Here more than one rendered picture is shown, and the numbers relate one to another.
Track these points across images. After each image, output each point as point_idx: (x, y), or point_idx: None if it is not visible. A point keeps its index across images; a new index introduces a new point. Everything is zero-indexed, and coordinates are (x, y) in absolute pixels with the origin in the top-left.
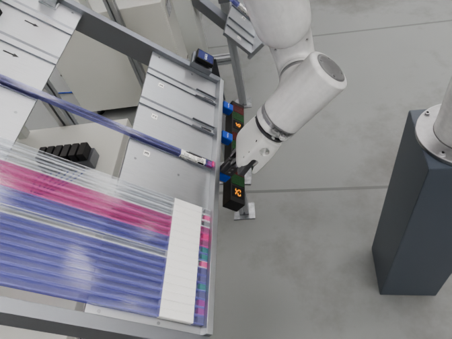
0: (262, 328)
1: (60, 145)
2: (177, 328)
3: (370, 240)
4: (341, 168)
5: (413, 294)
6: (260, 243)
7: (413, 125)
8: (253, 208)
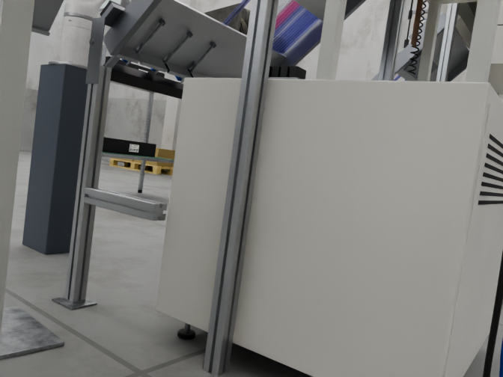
0: None
1: (275, 66)
2: None
3: (36, 255)
4: None
5: None
6: (107, 287)
7: (77, 67)
8: (63, 296)
